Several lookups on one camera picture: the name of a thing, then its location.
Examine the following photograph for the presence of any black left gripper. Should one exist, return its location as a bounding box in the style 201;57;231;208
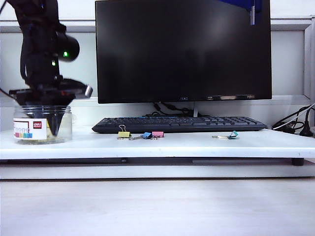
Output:
9;78;86;137

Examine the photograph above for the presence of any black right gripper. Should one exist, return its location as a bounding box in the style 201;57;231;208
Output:
219;0;262;25

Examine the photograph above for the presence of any round transparent plastic box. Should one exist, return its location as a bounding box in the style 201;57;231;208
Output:
13;105;73;145

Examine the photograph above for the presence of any black computer monitor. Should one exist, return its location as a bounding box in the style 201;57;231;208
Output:
94;0;273;104

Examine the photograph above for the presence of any blue binder clip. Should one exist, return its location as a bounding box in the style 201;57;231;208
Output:
128;132;152;142

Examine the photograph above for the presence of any white raised desk board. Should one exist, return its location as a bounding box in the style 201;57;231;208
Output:
0;126;315;160

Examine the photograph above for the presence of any teal binder clip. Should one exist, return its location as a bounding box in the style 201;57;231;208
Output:
211;130;239;140

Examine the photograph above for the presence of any black computer keyboard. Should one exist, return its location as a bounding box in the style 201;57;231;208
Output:
91;116;268;135

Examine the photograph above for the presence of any black power plug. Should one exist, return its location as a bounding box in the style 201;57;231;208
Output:
299;107;315;137

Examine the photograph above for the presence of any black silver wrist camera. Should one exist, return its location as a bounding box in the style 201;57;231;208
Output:
63;78;94;98

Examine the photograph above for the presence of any grey partition frame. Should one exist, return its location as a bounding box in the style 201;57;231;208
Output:
0;15;315;107

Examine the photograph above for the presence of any black monitor cable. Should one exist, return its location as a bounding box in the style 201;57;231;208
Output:
153;102;195;117

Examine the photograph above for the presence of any black looped cable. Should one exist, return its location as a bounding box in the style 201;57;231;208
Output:
272;104;315;135

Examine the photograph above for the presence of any white cable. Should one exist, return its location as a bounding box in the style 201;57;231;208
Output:
272;103;315;130

